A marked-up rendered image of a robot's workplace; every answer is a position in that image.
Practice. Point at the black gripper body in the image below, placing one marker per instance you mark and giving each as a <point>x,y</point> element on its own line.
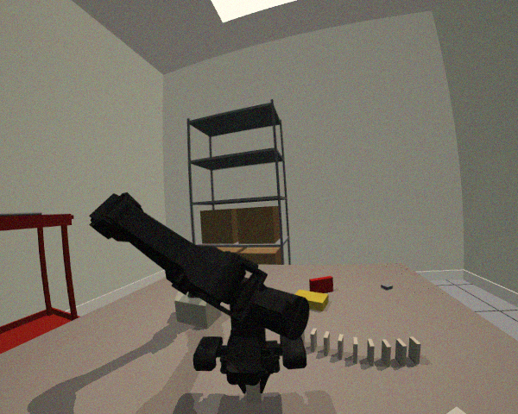
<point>210,347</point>

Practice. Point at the yellow flat block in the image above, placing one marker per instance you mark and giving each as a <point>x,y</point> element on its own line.
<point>317,301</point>

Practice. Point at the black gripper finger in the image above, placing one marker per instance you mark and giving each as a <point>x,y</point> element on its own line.
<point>263,381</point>
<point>242,387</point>

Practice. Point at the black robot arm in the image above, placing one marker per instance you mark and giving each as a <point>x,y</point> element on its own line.
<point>215,276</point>

